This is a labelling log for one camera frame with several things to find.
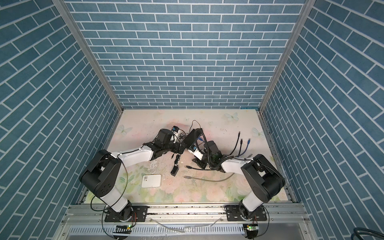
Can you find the black network switch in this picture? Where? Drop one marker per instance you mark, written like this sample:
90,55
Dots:
191,138

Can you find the aluminium corner post right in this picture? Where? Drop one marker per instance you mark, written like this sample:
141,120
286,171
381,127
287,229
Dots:
304,14

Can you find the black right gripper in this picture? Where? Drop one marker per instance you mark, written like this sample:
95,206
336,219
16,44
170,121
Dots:
199,162

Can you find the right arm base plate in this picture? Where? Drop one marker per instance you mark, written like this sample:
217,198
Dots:
236,213

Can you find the aluminium corner post left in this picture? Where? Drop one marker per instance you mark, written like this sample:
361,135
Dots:
76,32

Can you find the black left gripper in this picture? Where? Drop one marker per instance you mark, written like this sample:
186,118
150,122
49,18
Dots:
176,149

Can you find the white flat box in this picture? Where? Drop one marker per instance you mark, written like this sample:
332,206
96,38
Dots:
151,181

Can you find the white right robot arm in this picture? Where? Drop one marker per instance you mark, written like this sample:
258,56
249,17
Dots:
263,178

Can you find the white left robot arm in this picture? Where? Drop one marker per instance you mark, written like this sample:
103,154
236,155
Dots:
101,174

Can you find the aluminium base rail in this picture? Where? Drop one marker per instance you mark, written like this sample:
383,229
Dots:
212,221

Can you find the black power adapter with cable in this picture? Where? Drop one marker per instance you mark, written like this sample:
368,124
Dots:
194,125

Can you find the aluminium corner post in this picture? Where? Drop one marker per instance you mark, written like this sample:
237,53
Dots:
76,32
304,14

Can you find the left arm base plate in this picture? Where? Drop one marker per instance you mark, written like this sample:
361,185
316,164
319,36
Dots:
131,214

